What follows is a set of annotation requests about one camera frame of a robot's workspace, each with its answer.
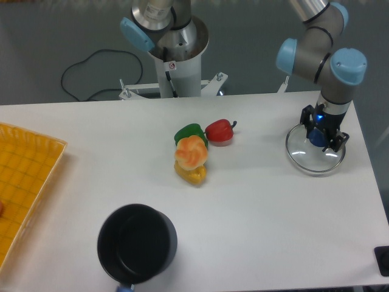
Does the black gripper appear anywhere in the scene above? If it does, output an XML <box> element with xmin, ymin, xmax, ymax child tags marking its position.
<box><xmin>300</xmin><ymin>104</ymin><xmax>349</xmax><ymax>152</ymax></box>

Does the glass lid blue knob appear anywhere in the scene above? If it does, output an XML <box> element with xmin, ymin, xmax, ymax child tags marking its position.
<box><xmin>285</xmin><ymin>124</ymin><xmax>346</xmax><ymax>175</ymax></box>

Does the black saucepan blue handle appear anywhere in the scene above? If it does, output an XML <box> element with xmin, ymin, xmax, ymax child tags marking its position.
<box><xmin>97</xmin><ymin>204</ymin><xmax>178</xmax><ymax>291</ymax></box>

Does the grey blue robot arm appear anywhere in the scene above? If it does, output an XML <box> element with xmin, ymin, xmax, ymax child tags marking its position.
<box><xmin>120</xmin><ymin>1</ymin><xmax>367</xmax><ymax>151</ymax></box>

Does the red bell pepper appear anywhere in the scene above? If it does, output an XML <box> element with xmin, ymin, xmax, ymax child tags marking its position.
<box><xmin>205</xmin><ymin>119</ymin><xmax>237</xmax><ymax>142</ymax></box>

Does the orange swirl bread roll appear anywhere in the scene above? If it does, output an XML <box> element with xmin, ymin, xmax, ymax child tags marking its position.
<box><xmin>174</xmin><ymin>135</ymin><xmax>208</xmax><ymax>171</ymax></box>

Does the yellow bell pepper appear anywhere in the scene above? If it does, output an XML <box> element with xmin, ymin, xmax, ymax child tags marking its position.
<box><xmin>174</xmin><ymin>161</ymin><xmax>207</xmax><ymax>185</ymax></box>

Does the green bell pepper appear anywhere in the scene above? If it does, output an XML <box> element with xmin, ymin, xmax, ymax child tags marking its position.
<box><xmin>174</xmin><ymin>123</ymin><xmax>208</xmax><ymax>148</ymax></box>

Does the black object table corner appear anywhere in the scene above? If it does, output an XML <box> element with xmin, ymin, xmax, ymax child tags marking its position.
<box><xmin>374</xmin><ymin>246</ymin><xmax>389</xmax><ymax>277</ymax></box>

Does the yellow woven basket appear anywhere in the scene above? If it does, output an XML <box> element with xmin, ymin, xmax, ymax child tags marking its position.
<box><xmin>1</xmin><ymin>122</ymin><xmax>67</xmax><ymax>268</ymax></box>

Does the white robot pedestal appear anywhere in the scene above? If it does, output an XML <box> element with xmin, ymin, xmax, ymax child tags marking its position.
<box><xmin>149</xmin><ymin>16</ymin><xmax>209</xmax><ymax>97</ymax></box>

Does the white base mounting frame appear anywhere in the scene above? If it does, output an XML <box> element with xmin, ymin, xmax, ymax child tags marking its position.
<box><xmin>118</xmin><ymin>72</ymin><xmax>289</xmax><ymax>100</ymax></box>

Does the black floor cable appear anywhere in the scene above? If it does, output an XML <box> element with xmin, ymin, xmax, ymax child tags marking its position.
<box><xmin>60</xmin><ymin>49</ymin><xmax>143</xmax><ymax>102</ymax></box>

